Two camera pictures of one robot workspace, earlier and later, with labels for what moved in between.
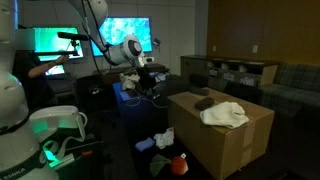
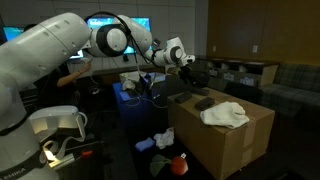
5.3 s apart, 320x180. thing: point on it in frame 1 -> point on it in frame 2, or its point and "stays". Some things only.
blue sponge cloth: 144,144 stays
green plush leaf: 157,163 stays
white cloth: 229,114 stays
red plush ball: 179,165 stays
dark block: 156,67 -> 183,98
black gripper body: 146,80 -> 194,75
